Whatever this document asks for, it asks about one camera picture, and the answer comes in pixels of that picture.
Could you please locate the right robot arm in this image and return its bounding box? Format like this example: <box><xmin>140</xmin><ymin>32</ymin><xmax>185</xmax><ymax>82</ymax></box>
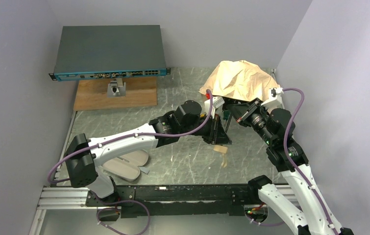
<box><xmin>223</xmin><ymin>98</ymin><xmax>353</xmax><ymax>235</ymax></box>

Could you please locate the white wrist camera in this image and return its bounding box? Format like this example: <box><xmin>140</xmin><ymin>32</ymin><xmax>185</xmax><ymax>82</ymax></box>
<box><xmin>204</xmin><ymin>93</ymin><xmax>224</xmax><ymax>118</ymax></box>
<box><xmin>261</xmin><ymin>87</ymin><xmax>284</xmax><ymax>112</ymax></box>

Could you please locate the beige umbrella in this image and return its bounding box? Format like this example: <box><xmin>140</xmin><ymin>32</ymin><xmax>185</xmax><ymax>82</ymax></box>
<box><xmin>199</xmin><ymin>60</ymin><xmax>281</xmax><ymax>168</ymax></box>

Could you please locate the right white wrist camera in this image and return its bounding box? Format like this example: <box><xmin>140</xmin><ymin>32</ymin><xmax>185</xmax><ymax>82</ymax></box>
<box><xmin>261</xmin><ymin>87</ymin><xmax>284</xmax><ymax>112</ymax></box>

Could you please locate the pink umbrella case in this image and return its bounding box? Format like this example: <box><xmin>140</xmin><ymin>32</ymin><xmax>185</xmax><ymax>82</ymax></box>
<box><xmin>102</xmin><ymin>150</ymin><xmax>149</xmax><ymax>181</ymax></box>

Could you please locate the green handled screwdriver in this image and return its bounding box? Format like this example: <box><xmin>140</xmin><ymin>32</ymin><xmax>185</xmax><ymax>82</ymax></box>
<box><xmin>222</xmin><ymin>110</ymin><xmax>231</xmax><ymax>120</ymax></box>

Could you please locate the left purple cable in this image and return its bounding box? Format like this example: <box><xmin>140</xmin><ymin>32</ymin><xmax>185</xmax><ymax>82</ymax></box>
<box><xmin>47</xmin><ymin>90</ymin><xmax>214</xmax><ymax>186</ymax></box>

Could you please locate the wooden board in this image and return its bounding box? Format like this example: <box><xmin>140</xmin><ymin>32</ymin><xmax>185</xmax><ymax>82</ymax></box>
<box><xmin>73</xmin><ymin>76</ymin><xmax>157</xmax><ymax>111</ymax></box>

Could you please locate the aluminium frame rail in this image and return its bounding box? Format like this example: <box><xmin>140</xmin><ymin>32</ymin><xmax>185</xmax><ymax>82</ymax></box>
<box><xmin>30</xmin><ymin>185</ymin><xmax>299</xmax><ymax>235</ymax></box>

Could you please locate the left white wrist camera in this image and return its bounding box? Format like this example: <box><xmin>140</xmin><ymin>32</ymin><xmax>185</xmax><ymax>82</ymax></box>
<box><xmin>204</xmin><ymin>93</ymin><xmax>224</xmax><ymax>118</ymax></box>

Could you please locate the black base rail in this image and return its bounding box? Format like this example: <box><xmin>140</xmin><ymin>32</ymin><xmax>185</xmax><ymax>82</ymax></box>
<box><xmin>85</xmin><ymin>184</ymin><xmax>269</xmax><ymax>220</ymax></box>

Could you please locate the grey metal stand bracket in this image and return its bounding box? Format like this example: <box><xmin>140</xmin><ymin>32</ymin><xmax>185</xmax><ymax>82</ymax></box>
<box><xmin>107</xmin><ymin>78</ymin><xmax>126</xmax><ymax>97</ymax></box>

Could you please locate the grey blue network switch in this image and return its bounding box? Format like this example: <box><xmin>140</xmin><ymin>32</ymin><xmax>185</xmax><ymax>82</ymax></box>
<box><xmin>49</xmin><ymin>25</ymin><xmax>171</xmax><ymax>81</ymax></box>

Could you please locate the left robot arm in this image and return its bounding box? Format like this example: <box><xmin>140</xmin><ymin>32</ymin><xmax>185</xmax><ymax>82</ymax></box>
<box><xmin>65</xmin><ymin>96</ymin><xmax>232</xmax><ymax>198</ymax></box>

